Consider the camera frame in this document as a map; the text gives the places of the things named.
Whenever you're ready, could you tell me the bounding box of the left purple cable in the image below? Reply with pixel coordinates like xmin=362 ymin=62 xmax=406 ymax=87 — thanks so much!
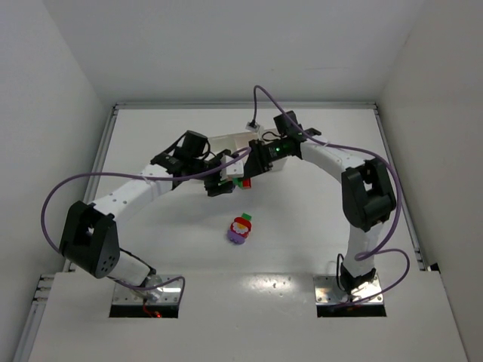
xmin=40 ymin=146 xmax=252 ymax=299

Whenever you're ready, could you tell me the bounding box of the purple cable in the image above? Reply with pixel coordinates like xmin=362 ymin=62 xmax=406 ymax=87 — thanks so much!
xmin=252 ymin=84 xmax=411 ymax=310
xmin=40 ymin=146 xmax=252 ymax=299

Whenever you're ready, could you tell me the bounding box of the santa lego stack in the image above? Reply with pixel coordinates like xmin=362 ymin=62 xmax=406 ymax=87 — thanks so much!
xmin=226 ymin=213 xmax=252 ymax=245

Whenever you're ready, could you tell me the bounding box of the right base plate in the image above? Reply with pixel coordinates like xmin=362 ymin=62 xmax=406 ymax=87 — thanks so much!
xmin=313 ymin=274 xmax=385 ymax=305

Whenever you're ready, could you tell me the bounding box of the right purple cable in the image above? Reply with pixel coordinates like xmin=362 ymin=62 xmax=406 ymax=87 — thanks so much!
xmin=252 ymin=84 xmax=411 ymax=310

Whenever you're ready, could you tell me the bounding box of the white divided container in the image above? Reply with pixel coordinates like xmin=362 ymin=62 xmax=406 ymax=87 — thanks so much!
xmin=208 ymin=130 xmax=291 ymax=173

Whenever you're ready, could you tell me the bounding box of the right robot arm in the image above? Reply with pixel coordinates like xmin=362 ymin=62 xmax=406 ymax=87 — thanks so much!
xmin=244 ymin=111 xmax=396 ymax=294

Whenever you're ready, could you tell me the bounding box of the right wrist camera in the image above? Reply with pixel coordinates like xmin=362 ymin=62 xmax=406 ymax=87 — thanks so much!
xmin=245 ymin=119 xmax=261 ymax=133

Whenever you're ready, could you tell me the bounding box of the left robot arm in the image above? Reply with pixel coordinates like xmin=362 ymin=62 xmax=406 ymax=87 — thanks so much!
xmin=60 ymin=130 xmax=235 ymax=289

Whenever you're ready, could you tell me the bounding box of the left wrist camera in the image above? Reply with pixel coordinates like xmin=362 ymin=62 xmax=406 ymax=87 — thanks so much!
xmin=220 ymin=155 xmax=245 ymax=181

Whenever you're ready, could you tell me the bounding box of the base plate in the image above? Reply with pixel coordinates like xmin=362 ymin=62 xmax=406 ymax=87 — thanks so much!
xmin=313 ymin=274 xmax=385 ymax=305
xmin=112 ymin=275 xmax=185 ymax=306

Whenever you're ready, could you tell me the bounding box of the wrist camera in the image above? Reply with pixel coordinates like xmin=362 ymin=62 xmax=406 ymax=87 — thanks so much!
xmin=245 ymin=119 xmax=261 ymax=133
xmin=220 ymin=155 xmax=245 ymax=181

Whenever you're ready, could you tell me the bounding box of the left base plate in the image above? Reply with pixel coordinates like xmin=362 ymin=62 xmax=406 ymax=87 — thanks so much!
xmin=112 ymin=275 xmax=185 ymax=306

